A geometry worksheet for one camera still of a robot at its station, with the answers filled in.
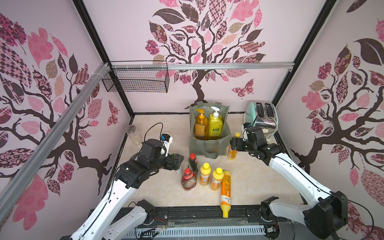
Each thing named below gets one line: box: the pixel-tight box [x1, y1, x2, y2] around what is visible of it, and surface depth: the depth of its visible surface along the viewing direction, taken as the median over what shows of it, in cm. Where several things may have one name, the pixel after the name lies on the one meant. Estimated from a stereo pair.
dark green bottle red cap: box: [188, 153, 198, 172], surface depth 79 cm
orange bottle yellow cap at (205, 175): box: [199, 162, 212, 187], surface depth 71 cm
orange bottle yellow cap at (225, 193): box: [220, 170, 232, 219], surface depth 78 cm
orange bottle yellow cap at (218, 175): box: [210, 167, 225, 191], surface depth 69 cm
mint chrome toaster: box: [245, 100, 279, 139], surface depth 97 cm
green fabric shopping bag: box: [188, 101, 232, 160], surface depth 79 cm
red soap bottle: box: [181, 168, 197, 191], surface depth 76 cm
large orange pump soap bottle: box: [194, 108, 209, 141], surface depth 95 cm
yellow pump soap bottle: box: [208, 106, 223, 140], surface depth 92 cm
